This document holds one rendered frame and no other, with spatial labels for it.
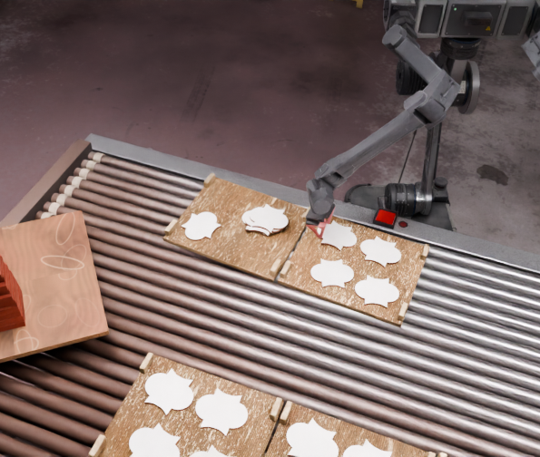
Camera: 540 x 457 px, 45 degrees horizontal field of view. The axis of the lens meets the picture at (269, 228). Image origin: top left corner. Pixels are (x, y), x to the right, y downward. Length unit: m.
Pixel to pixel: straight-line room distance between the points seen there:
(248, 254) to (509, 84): 3.15
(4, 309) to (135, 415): 0.45
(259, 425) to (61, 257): 0.79
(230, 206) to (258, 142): 1.78
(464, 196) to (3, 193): 2.61
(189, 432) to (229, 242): 0.69
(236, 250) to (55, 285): 0.58
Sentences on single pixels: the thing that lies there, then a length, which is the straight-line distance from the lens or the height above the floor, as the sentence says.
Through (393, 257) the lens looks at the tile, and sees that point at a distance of 2.20.
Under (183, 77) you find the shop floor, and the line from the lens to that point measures 4.66.
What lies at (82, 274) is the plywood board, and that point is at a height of 1.04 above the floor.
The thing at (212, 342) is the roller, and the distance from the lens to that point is 1.99.
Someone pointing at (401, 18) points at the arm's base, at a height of 1.48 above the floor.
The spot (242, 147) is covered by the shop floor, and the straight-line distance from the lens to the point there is 4.04.
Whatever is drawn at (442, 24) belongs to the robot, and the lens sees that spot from 2.45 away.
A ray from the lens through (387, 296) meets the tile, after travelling 2.09.
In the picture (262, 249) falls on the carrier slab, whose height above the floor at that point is 0.94.
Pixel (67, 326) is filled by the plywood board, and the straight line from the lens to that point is 1.93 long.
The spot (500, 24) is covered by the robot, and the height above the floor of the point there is 1.44.
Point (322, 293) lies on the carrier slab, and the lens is 2.08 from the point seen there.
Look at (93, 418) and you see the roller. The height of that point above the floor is 0.92.
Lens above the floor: 2.57
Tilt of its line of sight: 46 degrees down
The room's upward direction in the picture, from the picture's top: 2 degrees clockwise
